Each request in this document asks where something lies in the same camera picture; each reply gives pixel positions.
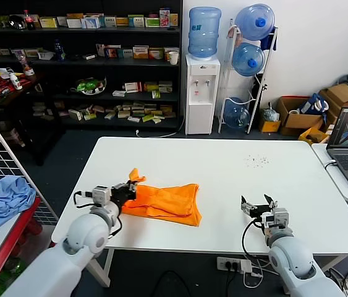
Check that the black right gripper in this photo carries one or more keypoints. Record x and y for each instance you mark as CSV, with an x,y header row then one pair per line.
x,y
260,214

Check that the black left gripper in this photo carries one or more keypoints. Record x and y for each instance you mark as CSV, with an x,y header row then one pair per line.
x,y
122,195

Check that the orange t-shirt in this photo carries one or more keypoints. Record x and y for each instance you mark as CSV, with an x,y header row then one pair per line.
x,y
167,204

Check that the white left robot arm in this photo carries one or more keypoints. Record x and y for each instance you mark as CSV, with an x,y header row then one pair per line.
x,y
84,235

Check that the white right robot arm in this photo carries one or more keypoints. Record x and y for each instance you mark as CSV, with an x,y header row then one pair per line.
x,y
294,263

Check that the white table leg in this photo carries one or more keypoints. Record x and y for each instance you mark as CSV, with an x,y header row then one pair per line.
x,y
109,260

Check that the small yellow box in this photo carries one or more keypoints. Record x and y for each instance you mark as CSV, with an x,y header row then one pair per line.
x,y
270,126

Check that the yellow open crate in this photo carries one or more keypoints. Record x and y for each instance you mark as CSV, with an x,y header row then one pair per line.
x,y
305,135

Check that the clear plastic bag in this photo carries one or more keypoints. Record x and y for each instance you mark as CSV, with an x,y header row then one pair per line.
x,y
271,115

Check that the open cardboard box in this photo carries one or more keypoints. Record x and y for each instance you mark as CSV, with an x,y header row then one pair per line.
x,y
298,120

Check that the white metal jug rack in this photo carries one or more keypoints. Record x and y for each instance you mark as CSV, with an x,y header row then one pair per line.
x,y
254,108

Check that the flat white medicine box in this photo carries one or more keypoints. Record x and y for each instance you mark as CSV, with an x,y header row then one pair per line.
x,y
119,93
89,56

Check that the white tape roll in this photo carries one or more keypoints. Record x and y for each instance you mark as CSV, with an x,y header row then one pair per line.
x,y
289,111

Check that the small green medicine box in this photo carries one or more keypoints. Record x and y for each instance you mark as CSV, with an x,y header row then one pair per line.
x,y
156,94

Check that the white red medicine box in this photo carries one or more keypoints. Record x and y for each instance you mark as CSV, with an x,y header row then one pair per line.
x,y
134,87

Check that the white water dispenser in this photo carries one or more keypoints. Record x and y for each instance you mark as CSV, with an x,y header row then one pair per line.
x,y
199,111

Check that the yellow green medicine box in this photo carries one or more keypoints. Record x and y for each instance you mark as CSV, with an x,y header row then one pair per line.
x,y
151,85

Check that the blue white bag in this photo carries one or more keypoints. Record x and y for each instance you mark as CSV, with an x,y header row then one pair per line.
x,y
308,106

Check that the basket of green packets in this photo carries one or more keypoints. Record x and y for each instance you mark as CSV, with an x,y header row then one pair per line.
x,y
89,86

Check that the light blue crumpled garment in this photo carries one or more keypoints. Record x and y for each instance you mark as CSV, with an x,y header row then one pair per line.
x,y
6,198

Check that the red metal shelf rack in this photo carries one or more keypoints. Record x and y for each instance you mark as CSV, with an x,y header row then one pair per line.
x,y
13,239

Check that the green plastic bottle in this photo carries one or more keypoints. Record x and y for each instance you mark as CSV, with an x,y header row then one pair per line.
x,y
14,266

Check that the yellow orange medicine box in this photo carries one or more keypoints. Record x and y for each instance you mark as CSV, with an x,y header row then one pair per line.
x,y
141,52

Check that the red orange medicine box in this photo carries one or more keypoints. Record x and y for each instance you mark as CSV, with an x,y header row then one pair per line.
x,y
112,52

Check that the brown cardboard box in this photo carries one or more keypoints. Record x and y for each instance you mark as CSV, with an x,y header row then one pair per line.
x,y
341,92

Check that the white paper cup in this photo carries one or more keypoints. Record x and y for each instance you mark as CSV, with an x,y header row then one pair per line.
x,y
173,58

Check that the orange white medicine box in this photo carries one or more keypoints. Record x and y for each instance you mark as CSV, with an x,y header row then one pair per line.
x,y
156,53

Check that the white pink medicine box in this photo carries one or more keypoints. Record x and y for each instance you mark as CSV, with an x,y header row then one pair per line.
x,y
100,50

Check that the dark wooden side table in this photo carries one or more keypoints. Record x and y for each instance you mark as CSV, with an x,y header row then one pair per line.
x,y
30,84

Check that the blue drink bottle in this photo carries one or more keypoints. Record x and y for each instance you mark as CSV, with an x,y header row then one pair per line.
x,y
58,52

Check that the white bottle green label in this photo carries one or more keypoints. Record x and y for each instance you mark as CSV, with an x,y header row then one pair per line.
x,y
16,82

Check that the open white box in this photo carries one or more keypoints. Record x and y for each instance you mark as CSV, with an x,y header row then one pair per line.
x,y
46,54

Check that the clear bottle pink label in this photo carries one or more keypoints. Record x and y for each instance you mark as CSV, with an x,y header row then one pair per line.
x,y
27,67

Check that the black shelving unit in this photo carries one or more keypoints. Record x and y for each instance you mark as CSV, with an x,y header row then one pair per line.
x,y
69,40

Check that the dark blue hanging cloth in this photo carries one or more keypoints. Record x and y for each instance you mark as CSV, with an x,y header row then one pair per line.
x,y
267,41

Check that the flat yellow medicine box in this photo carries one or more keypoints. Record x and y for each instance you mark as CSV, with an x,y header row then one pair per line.
x,y
122,21

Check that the blue white medicine box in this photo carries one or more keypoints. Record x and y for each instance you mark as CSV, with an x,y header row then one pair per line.
x,y
91,22

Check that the blue water jug with label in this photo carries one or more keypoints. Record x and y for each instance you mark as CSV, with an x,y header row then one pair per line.
x,y
204,33

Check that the cola bottle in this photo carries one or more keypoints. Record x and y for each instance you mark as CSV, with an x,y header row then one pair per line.
x,y
29,23

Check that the shiny metal bowl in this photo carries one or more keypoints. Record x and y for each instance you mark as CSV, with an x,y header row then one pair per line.
x,y
16,21

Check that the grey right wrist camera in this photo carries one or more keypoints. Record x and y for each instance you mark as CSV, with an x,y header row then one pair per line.
x,y
280,218

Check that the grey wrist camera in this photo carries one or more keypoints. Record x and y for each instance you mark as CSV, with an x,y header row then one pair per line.
x,y
101,195
280,218

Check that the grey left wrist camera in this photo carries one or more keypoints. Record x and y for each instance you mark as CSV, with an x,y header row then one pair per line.
x,y
101,195

